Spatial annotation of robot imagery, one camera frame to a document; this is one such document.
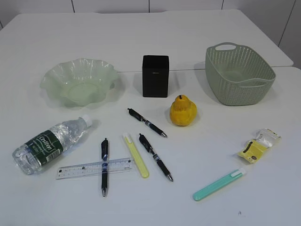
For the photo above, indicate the yellow pear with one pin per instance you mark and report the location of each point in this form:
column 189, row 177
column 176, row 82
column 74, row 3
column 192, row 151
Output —
column 182, row 111

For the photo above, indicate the black pen upper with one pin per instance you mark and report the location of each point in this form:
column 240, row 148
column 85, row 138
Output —
column 149, row 124

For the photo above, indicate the black pen middle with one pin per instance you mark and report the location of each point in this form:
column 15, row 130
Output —
column 156, row 158

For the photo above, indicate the black square pen holder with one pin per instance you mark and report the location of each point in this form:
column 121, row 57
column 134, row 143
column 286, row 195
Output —
column 155, row 76

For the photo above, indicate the black pen on ruler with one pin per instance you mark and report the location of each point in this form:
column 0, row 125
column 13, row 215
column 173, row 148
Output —
column 105, row 155

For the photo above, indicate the yellow utility knife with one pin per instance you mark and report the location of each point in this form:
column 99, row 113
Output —
column 136, row 156

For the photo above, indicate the green glass wavy plate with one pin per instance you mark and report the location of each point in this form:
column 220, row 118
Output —
column 79, row 82

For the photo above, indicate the green plastic woven basket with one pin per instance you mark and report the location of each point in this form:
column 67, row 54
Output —
column 237, row 74

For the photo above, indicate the teal utility knife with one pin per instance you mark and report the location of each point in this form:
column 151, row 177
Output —
column 218, row 184

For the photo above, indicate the transparent plastic ruler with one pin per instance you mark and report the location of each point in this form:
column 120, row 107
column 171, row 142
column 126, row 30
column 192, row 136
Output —
column 96, row 168

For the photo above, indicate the clear plastic water bottle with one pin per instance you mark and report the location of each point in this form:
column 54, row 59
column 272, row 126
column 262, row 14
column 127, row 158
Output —
column 33, row 155

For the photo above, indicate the crumpled yellow white wrapper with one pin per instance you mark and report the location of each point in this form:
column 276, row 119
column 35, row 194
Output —
column 256, row 148

